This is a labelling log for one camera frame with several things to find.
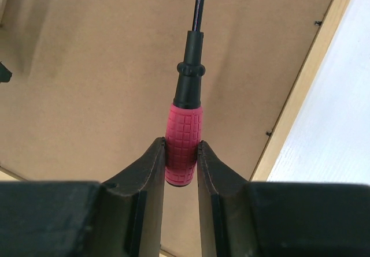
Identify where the red handled screwdriver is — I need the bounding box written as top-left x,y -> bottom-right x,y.
165,0 -> 205,187

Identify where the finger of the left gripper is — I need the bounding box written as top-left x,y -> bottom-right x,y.
0,62 -> 13,83

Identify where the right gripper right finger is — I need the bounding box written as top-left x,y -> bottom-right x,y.
197,141 -> 369,256

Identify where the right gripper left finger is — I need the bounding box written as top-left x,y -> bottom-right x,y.
1,137 -> 165,256

